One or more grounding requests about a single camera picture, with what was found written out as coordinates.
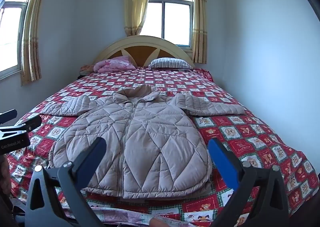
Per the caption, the person's left forearm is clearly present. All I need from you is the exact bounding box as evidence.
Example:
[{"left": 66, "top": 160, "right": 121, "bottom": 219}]
[{"left": 0, "top": 154, "right": 12, "bottom": 196}]

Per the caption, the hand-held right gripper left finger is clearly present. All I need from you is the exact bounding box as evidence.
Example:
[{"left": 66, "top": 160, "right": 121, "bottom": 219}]
[{"left": 25, "top": 137, "right": 108, "bottom": 227}]

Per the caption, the yellow curtain with valance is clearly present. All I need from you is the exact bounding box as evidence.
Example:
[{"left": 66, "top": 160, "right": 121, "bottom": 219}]
[{"left": 123, "top": 0, "right": 153, "bottom": 37}]

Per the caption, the red checkered printed blanket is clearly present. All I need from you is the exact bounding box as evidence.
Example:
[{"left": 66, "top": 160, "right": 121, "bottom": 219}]
[{"left": 6, "top": 66, "right": 320, "bottom": 225}]

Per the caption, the beige quilted puffer jacket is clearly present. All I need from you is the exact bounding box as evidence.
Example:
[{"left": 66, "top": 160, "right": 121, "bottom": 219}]
[{"left": 40, "top": 85, "right": 247, "bottom": 200}]

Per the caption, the narrow yellow curtain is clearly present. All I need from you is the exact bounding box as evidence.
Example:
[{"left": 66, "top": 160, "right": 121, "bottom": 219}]
[{"left": 191, "top": 0, "right": 208, "bottom": 65}]

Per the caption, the pink folded quilt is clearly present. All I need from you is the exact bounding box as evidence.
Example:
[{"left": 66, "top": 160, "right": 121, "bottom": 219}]
[{"left": 94, "top": 56, "right": 137, "bottom": 73}]

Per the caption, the window above headboard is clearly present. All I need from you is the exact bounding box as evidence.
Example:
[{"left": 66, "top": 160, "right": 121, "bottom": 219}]
[{"left": 139, "top": 0, "right": 194, "bottom": 51}]

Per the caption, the striped pillow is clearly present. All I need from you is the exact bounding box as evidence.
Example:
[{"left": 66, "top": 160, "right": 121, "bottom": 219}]
[{"left": 149, "top": 58, "right": 194, "bottom": 70}]

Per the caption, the side wall window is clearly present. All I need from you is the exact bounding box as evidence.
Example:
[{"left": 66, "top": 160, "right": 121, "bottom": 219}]
[{"left": 0, "top": 0, "right": 35, "bottom": 80}]

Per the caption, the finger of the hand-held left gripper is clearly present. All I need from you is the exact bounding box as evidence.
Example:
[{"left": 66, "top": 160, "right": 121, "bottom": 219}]
[
  {"left": 0, "top": 109, "right": 17, "bottom": 123},
  {"left": 14, "top": 115, "right": 42, "bottom": 132}
]

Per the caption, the wide yellow curtain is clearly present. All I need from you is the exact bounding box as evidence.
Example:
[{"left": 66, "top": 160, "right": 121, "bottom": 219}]
[{"left": 20, "top": 0, "right": 53, "bottom": 86}]

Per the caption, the pale floral bed sheet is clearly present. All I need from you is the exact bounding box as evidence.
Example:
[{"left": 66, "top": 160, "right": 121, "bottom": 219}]
[{"left": 57, "top": 202, "right": 195, "bottom": 227}]

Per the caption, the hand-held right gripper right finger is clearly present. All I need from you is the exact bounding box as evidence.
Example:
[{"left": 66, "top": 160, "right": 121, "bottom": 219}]
[{"left": 208, "top": 138, "right": 291, "bottom": 227}]

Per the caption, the cream and brown headboard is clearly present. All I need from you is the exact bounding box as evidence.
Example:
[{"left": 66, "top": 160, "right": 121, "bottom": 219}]
[{"left": 93, "top": 36, "right": 195, "bottom": 68}]

